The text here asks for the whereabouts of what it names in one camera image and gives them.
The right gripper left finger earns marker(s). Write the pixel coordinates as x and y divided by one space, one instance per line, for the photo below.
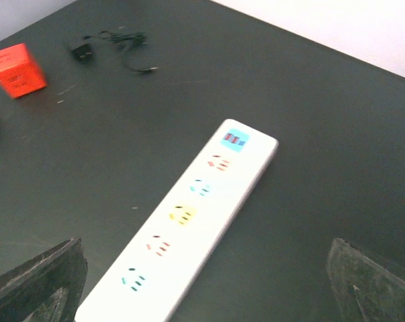
46 288

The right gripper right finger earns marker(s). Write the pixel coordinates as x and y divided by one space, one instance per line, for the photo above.
366 286

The white power strip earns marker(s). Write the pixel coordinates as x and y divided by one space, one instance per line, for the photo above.
150 277

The red cube plug adapter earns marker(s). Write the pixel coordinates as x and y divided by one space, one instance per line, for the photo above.
20 74

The black plug with thin cable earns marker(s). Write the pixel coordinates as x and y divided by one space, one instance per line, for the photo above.
82 50

